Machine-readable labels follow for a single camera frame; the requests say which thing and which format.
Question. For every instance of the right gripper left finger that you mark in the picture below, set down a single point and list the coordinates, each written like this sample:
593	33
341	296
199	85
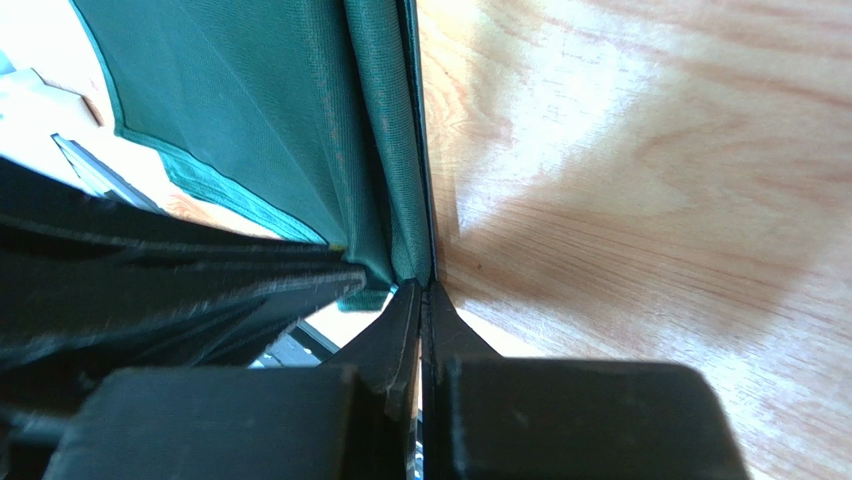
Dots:
351	417

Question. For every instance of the dark green cloth napkin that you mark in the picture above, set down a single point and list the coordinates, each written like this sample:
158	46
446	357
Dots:
305	117

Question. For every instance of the aluminium frame rail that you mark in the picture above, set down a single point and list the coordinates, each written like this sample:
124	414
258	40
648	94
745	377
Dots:
100	173

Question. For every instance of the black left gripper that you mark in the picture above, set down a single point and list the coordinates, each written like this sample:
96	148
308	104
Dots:
90	286

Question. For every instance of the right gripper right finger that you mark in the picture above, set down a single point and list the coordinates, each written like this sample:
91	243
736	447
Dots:
487	416

